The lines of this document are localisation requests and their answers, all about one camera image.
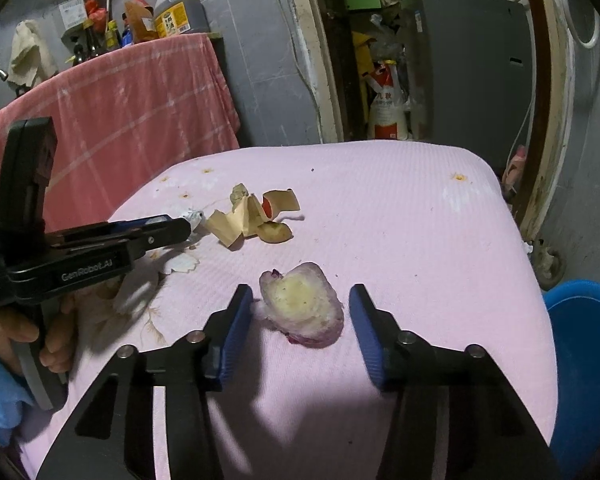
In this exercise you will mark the pink floral blanket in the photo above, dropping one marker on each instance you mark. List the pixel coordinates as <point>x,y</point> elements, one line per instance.
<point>405,235</point>

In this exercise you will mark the peeled fruit piece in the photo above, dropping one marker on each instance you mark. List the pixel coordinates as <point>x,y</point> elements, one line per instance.
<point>300,305</point>

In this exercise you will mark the large cooking oil bottle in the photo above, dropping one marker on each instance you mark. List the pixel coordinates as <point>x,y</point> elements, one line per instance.
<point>180,10</point>

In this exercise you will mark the wooden door frame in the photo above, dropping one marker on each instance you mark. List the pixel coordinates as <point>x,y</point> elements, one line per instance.
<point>312,60</point>

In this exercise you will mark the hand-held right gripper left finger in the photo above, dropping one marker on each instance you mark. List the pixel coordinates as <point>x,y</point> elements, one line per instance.
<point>235,330</point>

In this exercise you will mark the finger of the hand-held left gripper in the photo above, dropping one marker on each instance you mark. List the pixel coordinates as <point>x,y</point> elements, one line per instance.
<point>130,225</point>
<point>155,240</point>

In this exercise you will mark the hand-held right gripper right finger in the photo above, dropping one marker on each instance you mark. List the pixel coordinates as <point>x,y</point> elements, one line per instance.
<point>367,330</point>

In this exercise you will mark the white wrapper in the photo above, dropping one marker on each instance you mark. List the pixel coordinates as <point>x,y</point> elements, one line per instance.
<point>194,220</point>

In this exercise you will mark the beige rag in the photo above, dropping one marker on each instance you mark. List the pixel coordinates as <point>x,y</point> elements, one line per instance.
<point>30,55</point>

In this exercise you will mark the white red rice bag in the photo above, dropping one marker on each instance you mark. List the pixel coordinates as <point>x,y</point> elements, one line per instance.
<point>387,110</point>

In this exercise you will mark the pink plaid towel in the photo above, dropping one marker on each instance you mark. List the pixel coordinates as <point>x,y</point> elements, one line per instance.
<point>130,100</point>

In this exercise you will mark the grey washing machine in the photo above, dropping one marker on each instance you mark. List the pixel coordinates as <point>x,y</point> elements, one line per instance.
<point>470,70</point>

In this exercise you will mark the red beige paper carton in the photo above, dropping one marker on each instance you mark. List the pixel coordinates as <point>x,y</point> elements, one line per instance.
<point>240,220</point>

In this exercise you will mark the person's left hand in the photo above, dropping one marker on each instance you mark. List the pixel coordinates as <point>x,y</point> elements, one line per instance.
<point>55,345</point>

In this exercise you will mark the blue plastic basin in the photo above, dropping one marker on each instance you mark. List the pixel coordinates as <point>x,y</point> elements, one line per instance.
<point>580,360</point>

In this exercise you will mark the pile of bags and boxes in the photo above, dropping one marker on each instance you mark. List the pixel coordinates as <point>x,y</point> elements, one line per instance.
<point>380,30</point>

